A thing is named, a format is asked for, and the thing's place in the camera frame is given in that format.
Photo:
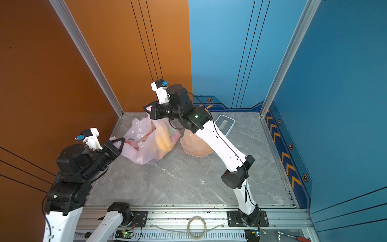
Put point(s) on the wooden fruit plate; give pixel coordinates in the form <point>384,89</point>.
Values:
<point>194,145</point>

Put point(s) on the aluminium corner post right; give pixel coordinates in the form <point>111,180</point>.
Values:
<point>292,48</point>

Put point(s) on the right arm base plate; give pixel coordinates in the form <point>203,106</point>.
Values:
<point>234,219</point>

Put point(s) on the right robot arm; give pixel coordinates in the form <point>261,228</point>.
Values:
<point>174,103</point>

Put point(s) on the right green circuit board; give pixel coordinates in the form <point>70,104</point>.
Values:
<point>254,235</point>

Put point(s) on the white grey tissue box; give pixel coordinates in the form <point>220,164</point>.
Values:
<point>225,124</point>

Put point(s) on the pink printed plastic bag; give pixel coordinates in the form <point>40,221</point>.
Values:
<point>148,141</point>

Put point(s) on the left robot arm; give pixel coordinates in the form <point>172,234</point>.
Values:
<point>79,168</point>

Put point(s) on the aluminium corner post left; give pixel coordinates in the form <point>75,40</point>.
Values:
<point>79,40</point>

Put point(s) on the aluminium corner post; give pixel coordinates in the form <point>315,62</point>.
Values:
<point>292,48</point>
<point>79,40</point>

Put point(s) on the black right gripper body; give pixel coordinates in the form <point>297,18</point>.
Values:
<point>162,111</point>

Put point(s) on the left green circuit board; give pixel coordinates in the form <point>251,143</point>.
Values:
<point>125,234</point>

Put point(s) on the green circuit board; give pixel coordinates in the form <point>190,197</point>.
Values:
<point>254,235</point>
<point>125,234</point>

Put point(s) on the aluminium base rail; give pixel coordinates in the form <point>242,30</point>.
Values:
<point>214,223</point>

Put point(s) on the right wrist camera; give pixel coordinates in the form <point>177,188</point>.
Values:
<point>159,87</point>

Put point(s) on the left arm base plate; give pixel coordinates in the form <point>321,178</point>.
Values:
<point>139,219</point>

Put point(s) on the red handled screwdriver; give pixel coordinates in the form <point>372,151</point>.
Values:
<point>298,238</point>

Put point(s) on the coiled clear tube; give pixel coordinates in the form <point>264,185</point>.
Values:
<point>196,228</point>

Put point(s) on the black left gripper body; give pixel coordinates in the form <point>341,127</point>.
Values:
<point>111,154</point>

